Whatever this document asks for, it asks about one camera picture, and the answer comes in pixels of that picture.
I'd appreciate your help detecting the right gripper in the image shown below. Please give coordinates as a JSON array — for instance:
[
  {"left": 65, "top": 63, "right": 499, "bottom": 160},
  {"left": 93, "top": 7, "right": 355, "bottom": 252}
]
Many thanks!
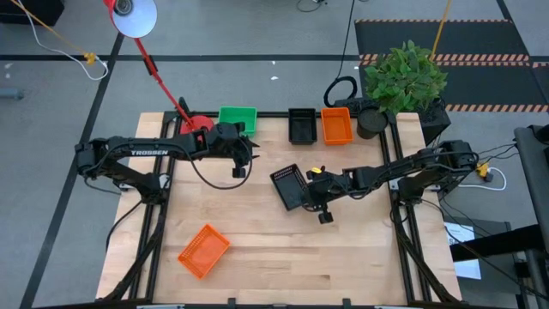
[{"left": 299, "top": 166, "right": 349, "bottom": 224}]

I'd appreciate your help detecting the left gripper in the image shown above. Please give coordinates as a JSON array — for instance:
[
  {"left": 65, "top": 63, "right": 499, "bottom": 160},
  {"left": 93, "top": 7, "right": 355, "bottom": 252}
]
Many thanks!
[{"left": 208, "top": 123, "right": 261, "bottom": 179}]

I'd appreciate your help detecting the black plastic basket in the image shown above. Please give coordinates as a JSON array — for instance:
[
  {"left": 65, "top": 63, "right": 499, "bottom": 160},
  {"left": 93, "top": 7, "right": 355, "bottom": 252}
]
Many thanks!
[
  {"left": 269, "top": 162, "right": 311, "bottom": 213},
  {"left": 287, "top": 107, "right": 319, "bottom": 146}
]

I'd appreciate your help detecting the green plastic basket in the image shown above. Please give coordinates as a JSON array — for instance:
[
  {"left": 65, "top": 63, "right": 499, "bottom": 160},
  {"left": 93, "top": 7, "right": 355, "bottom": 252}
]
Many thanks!
[{"left": 217, "top": 106, "right": 258, "bottom": 136}]

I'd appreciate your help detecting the orange plastic basket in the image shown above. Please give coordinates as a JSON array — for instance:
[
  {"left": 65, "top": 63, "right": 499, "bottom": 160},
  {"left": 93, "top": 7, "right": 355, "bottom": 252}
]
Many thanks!
[
  {"left": 177, "top": 223, "right": 232, "bottom": 282},
  {"left": 320, "top": 106, "right": 355, "bottom": 147}
]

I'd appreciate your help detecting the green potted plant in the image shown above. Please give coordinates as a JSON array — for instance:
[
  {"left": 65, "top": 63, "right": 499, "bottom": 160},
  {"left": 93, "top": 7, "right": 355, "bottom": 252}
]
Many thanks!
[{"left": 356, "top": 39, "right": 449, "bottom": 141}]

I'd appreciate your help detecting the white paper sheet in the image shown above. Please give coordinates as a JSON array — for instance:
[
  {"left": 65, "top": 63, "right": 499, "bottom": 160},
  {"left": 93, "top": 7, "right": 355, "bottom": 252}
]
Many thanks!
[{"left": 443, "top": 221, "right": 484, "bottom": 281}]

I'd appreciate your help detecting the red desk lamp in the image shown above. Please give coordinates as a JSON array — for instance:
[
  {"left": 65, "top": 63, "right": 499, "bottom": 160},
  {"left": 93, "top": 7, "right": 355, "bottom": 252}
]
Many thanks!
[{"left": 102, "top": 0, "right": 215, "bottom": 145}]

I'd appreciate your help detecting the black crossbar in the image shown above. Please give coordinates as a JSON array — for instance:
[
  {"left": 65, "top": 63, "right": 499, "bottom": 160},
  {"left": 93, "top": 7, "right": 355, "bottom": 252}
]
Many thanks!
[{"left": 449, "top": 223, "right": 549, "bottom": 264}]

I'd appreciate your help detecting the hazard-striped black floor mat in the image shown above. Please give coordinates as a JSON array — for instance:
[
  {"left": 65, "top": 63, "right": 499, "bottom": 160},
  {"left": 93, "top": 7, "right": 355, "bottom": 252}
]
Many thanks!
[
  {"left": 353, "top": 18, "right": 531, "bottom": 64},
  {"left": 359, "top": 62, "right": 549, "bottom": 114}
]

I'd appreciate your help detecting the dark workstation desk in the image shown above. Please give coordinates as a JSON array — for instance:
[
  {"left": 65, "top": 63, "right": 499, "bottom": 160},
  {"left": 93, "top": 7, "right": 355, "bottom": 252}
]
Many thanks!
[{"left": 513, "top": 124, "right": 549, "bottom": 254}]

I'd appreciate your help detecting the black box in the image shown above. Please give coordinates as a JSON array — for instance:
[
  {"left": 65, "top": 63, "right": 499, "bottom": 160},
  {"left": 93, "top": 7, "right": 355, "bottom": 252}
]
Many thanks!
[{"left": 0, "top": 0, "right": 65, "bottom": 27}]

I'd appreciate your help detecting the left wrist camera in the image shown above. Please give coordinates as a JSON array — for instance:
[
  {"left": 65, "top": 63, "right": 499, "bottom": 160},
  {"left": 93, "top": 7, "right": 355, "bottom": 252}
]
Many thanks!
[{"left": 214, "top": 128, "right": 235, "bottom": 149}]

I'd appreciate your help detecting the black aluminium table frame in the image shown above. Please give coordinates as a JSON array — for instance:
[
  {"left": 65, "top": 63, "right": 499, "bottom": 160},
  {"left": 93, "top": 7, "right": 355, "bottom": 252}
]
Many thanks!
[{"left": 100, "top": 110, "right": 464, "bottom": 309}]

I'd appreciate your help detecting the black camera cable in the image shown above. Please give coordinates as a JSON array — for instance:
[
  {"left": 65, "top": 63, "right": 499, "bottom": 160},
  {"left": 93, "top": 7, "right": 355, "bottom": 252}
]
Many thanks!
[{"left": 188, "top": 141, "right": 254, "bottom": 191}]

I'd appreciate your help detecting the black coiled power cable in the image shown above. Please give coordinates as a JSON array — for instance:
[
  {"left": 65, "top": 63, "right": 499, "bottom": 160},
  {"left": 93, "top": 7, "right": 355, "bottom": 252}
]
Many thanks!
[{"left": 323, "top": 0, "right": 359, "bottom": 109}]

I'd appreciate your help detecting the white power cable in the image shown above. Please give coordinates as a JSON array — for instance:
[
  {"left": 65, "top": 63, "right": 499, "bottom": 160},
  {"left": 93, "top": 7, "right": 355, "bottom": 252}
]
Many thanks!
[{"left": 458, "top": 167, "right": 508, "bottom": 192}]

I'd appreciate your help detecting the white floor cable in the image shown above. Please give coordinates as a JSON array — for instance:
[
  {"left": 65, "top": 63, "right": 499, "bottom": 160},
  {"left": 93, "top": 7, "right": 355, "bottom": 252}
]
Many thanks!
[{"left": 16, "top": 0, "right": 111, "bottom": 82}]

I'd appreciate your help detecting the yellow hanging cord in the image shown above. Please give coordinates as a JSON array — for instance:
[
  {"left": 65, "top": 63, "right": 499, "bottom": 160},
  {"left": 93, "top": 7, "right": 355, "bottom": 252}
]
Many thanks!
[
  {"left": 431, "top": 0, "right": 453, "bottom": 50},
  {"left": 9, "top": 0, "right": 97, "bottom": 66}
]

